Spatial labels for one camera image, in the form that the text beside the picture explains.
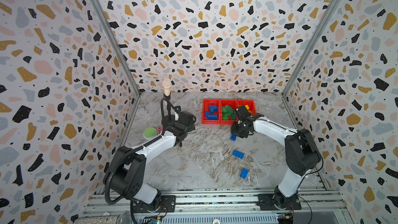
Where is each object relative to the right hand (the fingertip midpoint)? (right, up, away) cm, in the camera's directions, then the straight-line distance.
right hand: (232, 129), depth 93 cm
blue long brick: (-12, +6, +13) cm, 18 cm away
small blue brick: (-11, +13, +17) cm, 24 cm away
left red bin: (-16, +16, +20) cm, 30 cm away
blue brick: (-11, +10, +15) cm, 21 cm away
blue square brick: (+5, -22, -11) cm, 25 cm away
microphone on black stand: (-36, +26, -10) cm, 45 cm away
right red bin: (+16, +16, +17) cm, 28 cm away
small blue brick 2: (-15, +9, +14) cm, 22 cm away
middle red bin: (+3, +16, +15) cm, 22 cm away
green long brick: (-1, +8, +10) cm, 13 cm away
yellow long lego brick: (+13, +13, +17) cm, 25 cm away
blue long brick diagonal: (+3, -14, -4) cm, 15 cm away
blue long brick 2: (+1, -5, 0) cm, 5 cm away
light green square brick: (-3, +6, +12) cm, 13 cm away
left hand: (-27, +6, -3) cm, 28 cm away
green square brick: (-3, +12, +10) cm, 16 cm away
